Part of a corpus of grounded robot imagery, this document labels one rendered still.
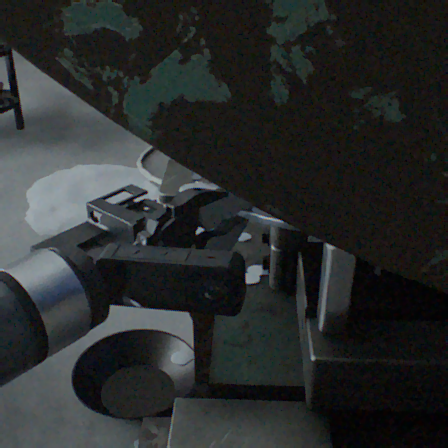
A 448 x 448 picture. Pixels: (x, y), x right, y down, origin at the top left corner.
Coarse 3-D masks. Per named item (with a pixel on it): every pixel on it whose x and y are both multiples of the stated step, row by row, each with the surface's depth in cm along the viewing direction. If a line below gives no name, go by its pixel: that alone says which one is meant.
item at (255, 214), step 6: (192, 174) 65; (210, 186) 62; (216, 186) 62; (246, 210) 57; (252, 210) 57; (258, 210) 57; (246, 216) 56; (252, 216) 56; (258, 216) 55; (264, 216) 56; (270, 216) 56; (258, 222) 56; (264, 222) 55; (270, 222) 55; (276, 222) 55; (282, 222) 54; (288, 228) 54; (294, 228) 54
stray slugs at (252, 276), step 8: (240, 240) 79; (248, 272) 72; (256, 272) 72; (264, 272) 72; (248, 280) 71; (256, 280) 71; (176, 352) 60; (184, 352) 60; (176, 360) 59; (184, 360) 59; (192, 360) 59
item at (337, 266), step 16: (336, 256) 49; (352, 256) 49; (320, 272) 53; (336, 272) 50; (352, 272) 50; (320, 288) 53; (336, 288) 51; (352, 288) 51; (320, 304) 53; (336, 304) 52; (352, 304) 52; (320, 320) 53; (336, 320) 53
